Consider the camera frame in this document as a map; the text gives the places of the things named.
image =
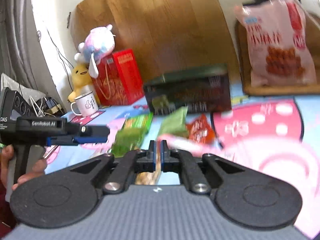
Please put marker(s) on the yellow duck plush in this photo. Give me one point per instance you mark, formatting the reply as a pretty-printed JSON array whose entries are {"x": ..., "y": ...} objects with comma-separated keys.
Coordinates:
[{"x": 80, "y": 77}]

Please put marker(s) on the red snack packet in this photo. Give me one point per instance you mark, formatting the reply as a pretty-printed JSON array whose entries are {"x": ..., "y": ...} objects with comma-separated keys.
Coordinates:
[{"x": 201, "y": 130}]

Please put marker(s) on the black power adapter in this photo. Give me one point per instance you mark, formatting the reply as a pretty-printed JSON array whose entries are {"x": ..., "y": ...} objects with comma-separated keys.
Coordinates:
[{"x": 52, "y": 106}]

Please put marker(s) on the brown seat cushion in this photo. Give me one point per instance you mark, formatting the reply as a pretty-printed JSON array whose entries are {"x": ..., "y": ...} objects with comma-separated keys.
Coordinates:
[{"x": 243, "y": 80}]

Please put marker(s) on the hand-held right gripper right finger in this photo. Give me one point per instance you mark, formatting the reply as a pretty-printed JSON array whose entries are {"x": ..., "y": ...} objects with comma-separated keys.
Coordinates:
[{"x": 164, "y": 158}]

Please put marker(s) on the green bordered snack packet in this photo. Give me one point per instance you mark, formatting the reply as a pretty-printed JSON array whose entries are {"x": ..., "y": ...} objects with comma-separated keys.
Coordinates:
[{"x": 133, "y": 132}]

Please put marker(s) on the person's left hand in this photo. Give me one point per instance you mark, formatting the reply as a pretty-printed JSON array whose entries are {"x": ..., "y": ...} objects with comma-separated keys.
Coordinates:
[{"x": 38, "y": 167}]

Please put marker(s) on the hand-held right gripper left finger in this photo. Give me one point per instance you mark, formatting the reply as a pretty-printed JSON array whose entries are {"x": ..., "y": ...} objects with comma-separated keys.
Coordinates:
[{"x": 155, "y": 161}]

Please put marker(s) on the white enamel mug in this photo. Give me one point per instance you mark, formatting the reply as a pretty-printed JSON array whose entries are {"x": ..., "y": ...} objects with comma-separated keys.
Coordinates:
[{"x": 86, "y": 105}]

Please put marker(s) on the pig printed blanket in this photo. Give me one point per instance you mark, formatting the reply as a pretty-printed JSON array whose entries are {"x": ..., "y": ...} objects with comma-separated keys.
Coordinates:
[{"x": 262, "y": 135}]

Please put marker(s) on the light green snack packet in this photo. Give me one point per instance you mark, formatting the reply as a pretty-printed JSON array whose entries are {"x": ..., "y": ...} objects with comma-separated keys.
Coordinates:
[{"x": 175, "y": 122}]

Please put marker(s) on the dark printed cardboard box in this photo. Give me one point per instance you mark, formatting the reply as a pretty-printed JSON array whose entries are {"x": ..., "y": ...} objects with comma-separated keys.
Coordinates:
[{"x": 197, "y": 92}]

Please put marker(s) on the red gift bag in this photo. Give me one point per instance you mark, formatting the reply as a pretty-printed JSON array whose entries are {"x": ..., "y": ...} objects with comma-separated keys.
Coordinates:
[{"x": 120, "y": 80}]

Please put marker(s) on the wooden headboard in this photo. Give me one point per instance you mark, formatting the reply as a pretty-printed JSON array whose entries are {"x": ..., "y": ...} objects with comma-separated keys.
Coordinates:
[{"x": 162, "y": 30}]

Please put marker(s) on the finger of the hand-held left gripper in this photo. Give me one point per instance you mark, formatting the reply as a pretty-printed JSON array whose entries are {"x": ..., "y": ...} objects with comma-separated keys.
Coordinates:
[
  {"x": 95, "y": 130},
  {"x": 85, "y": 140}
]

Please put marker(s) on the grey curtain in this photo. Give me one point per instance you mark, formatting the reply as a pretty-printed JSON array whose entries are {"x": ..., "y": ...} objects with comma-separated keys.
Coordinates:
[{"x": 15, "y": 30}]

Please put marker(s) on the large pink snack bag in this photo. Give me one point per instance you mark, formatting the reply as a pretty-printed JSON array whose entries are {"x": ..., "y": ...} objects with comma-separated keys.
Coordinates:
[{"x": 277, "y": 45}]

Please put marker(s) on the pink snack packet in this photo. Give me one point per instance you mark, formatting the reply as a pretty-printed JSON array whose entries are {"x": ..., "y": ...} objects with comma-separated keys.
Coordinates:
[{"x": 185, "y": 143}]

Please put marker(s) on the pastel plush toy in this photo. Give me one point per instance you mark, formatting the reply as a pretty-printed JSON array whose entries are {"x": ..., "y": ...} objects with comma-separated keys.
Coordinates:
[{"x": 98, "y": 45}]

